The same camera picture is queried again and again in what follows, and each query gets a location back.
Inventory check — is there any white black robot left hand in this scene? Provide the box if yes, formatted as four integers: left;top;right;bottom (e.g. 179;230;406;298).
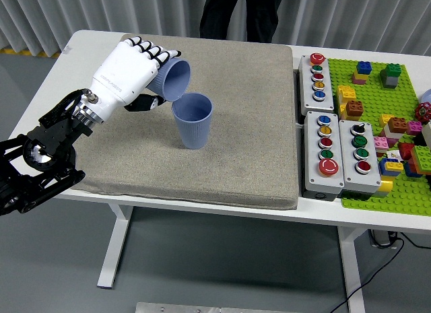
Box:
88;36;183;123

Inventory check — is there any blue ribbed plastic cup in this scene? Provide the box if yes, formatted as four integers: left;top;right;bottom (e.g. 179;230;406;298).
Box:
145;58;192;104
171;92;213;150

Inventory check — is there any white pleated curtain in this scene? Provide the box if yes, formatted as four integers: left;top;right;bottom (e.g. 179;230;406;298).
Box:
0;0;431;57

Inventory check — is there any grey-brown foam mat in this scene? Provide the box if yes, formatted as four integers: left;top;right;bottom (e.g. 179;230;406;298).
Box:
65;32;300;211

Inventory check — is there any person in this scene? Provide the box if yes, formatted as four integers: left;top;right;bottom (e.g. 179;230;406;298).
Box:
199;0;287;44

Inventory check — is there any white table leg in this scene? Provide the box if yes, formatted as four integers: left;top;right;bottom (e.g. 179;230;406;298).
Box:
96;203;134;289
337;225;366;313

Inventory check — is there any grey five-button control box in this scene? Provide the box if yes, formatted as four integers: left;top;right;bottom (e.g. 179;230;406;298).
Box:
302;110;345;202
298;53;335;114

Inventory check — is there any yellow white block stack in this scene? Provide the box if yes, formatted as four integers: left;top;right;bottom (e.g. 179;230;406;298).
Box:
337;85;357;120

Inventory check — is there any brown building block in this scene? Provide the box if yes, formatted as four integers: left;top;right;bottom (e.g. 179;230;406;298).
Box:
343;100;364;121

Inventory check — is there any blue yellow pink block stack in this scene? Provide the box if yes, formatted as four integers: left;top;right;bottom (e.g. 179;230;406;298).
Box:
352;61;373;85

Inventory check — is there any silver metal plate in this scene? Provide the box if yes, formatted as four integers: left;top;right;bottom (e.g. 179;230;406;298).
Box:
135;302;294;313

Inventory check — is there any green building baseplate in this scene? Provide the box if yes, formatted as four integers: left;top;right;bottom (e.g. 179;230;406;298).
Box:
327;58;431;217

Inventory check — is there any green grey block stack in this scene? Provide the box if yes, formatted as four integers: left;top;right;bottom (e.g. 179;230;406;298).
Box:
379;63;402;89

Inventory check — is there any orange white block stack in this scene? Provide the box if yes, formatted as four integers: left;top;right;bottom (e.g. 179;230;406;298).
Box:
383;116;409;139

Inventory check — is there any yellow round block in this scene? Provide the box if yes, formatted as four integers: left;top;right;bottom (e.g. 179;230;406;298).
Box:
375;178;394;198

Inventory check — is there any red building block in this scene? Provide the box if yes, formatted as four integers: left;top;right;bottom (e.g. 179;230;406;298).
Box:
398;141;417;161

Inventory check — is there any red valve wheel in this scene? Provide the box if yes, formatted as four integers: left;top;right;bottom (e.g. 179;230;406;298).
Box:
414;102;431;123

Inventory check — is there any grey power strip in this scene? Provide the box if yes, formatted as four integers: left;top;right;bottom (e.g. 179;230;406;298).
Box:
368;228;400;249

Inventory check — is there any green orange block stack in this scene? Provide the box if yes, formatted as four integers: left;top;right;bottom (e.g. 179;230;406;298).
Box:
409;145;431;176

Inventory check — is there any white box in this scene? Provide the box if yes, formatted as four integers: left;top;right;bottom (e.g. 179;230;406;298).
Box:
420;121;431;149

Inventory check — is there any grey selector switch control box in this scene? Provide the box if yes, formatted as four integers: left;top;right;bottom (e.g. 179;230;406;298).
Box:
338;119;383;195

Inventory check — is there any black floor cable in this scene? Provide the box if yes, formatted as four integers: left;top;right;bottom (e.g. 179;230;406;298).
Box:
325;235;431;313

